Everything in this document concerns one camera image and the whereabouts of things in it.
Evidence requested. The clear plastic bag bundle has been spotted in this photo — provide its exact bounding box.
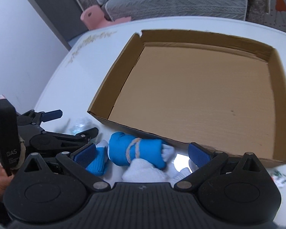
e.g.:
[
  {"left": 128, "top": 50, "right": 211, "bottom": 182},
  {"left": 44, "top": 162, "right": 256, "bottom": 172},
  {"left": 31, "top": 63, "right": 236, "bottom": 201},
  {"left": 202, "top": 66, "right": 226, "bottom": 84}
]
[{"left": 68, "top": 117, "right": 98, "bottom": 136}]

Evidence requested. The blue and white sock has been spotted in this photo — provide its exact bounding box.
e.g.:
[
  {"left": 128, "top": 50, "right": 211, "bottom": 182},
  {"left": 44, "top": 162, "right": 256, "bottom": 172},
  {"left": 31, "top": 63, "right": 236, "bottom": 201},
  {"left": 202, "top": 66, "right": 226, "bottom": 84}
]
[{"left": 86, "top": 140, "right": 110, "bottom": 177}]

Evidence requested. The cardboard box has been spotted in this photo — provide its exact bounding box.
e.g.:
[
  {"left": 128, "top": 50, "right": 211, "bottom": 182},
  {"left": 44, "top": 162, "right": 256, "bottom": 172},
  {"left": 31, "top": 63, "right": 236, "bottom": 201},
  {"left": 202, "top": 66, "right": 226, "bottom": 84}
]
[{"left": 87, "top": 29, "right": 286, "bottom": 169}]

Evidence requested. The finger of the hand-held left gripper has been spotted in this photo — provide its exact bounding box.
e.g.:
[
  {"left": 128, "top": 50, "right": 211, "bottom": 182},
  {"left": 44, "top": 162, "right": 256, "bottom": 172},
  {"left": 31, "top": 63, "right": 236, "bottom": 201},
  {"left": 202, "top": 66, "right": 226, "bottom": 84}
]
[
  {"left": 30, "top": 127, "right": 99, "bottom": 153},
  {"left": 17, "top": 109, "right": 63, "bottom": 135}
]

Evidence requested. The pink plastic chair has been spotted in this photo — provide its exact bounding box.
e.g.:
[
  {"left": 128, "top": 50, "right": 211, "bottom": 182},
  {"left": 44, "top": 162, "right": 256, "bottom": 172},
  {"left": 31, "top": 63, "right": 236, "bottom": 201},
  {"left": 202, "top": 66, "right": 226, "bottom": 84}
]
[{"left": 80, "top": 5, "right": 131, "bottom": 31}]

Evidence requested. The white sock bundle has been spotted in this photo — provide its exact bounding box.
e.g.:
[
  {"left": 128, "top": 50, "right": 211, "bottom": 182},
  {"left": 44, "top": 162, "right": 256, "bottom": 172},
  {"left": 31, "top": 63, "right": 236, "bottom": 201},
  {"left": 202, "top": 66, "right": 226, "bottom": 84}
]
[{"left": 121, "top": 159, "right": 193, "bottom": 184}]

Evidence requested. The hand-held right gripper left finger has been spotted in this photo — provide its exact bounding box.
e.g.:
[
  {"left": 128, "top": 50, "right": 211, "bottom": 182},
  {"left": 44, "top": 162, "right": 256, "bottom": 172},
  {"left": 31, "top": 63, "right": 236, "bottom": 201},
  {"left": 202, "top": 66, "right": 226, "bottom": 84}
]
[{"left": 19, "top": 143, "right": 111, "bottom": 192}]

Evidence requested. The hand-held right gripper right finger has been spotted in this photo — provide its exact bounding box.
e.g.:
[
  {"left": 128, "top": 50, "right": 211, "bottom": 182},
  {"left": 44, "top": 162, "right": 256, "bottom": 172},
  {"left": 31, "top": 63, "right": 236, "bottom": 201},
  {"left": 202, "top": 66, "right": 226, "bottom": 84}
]
[{"left": 174, "top": 142, "right": 268, "bottom": 192}]

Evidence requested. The grey sofa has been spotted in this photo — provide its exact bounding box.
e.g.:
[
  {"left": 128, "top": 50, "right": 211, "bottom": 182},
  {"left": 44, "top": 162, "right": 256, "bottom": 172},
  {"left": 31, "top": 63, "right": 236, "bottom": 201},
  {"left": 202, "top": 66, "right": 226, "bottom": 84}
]
[{"left": 70, "top": 0, "right": 273, "bottom": 22}]

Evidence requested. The blue sock bundle with rope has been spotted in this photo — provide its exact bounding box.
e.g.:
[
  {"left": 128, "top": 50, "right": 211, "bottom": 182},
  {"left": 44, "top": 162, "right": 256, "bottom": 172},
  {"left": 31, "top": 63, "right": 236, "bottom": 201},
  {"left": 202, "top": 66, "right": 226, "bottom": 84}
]
[{"left": 108, "top": 132, "right": 175, "bottom": 170}]

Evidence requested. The white green printed bag bundle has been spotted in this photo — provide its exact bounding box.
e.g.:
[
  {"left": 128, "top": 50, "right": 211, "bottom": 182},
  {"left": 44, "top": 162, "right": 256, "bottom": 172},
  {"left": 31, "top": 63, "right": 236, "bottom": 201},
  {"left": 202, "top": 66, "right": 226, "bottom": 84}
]
[{"left": 270, "top": 169, "right": 286, "bottom": 188}]

